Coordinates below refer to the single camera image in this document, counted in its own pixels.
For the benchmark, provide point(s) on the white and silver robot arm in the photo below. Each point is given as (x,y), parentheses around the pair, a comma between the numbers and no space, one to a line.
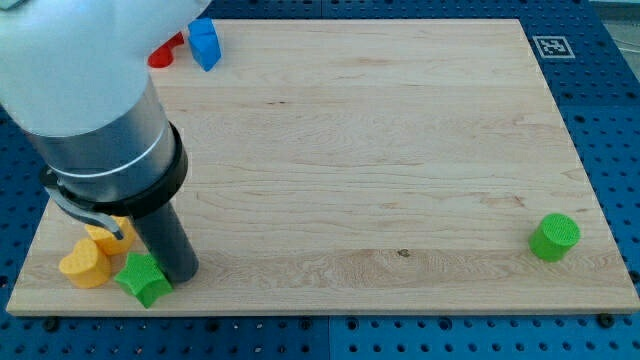
(75,79)

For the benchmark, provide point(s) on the light wooden board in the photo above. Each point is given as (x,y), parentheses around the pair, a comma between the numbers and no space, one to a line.
(363,167)

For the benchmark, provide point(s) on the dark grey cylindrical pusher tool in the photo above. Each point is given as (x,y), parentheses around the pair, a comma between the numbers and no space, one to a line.
(164,237)

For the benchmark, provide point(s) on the blue pentagon block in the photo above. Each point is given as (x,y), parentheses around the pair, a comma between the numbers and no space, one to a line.
(204,43)

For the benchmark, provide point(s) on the red curved block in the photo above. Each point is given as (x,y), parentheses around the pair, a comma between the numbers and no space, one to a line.
(163,56)

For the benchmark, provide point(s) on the green star block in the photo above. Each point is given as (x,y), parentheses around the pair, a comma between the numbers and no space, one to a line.
(142,278)

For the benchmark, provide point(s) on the yellow hexagon block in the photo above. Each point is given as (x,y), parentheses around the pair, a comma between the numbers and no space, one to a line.
(107,242)

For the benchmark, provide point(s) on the green cylinder block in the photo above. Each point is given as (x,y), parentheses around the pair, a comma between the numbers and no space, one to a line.
(554,237)

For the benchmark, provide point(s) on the yellow heart block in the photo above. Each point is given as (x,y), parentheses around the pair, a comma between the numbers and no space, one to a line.
(86,266)

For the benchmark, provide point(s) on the white fiducial marker tag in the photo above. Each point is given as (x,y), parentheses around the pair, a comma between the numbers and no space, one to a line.
(553,47)

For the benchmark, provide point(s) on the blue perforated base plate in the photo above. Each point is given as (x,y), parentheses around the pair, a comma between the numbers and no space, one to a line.
(597,94)

